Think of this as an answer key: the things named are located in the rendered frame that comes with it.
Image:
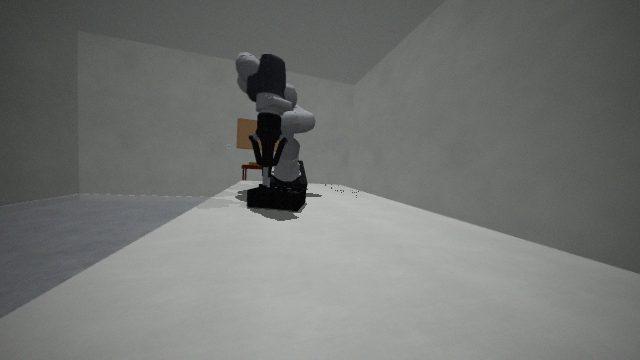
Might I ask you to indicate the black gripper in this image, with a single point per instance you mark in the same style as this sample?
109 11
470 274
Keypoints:
268 131

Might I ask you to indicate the black lighting desk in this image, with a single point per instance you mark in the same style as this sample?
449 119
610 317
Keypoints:
277 197

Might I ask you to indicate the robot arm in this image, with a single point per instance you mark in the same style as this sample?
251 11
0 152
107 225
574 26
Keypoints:
270 80

